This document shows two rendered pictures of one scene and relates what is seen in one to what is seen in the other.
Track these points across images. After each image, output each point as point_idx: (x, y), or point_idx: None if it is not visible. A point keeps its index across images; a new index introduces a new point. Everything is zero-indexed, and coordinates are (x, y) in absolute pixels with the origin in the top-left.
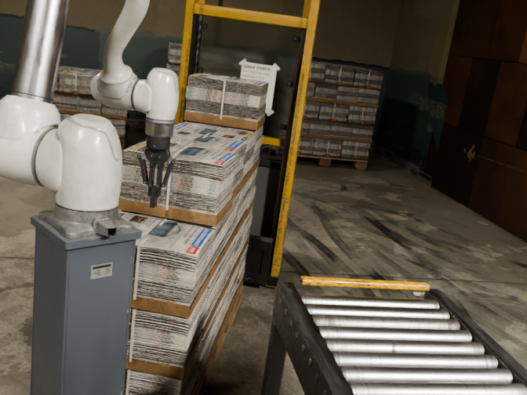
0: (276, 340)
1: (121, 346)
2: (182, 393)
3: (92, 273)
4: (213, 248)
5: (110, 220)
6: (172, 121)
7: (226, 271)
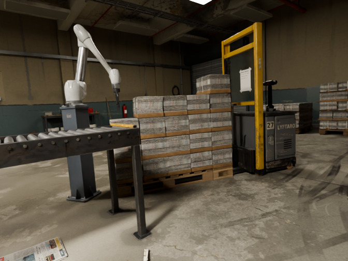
0: None
1: None
2: (119, 170)
3: (67, 116)
4: (145, 127)
5: (69, 103)
6: (115, 83)
7: (175, 144)
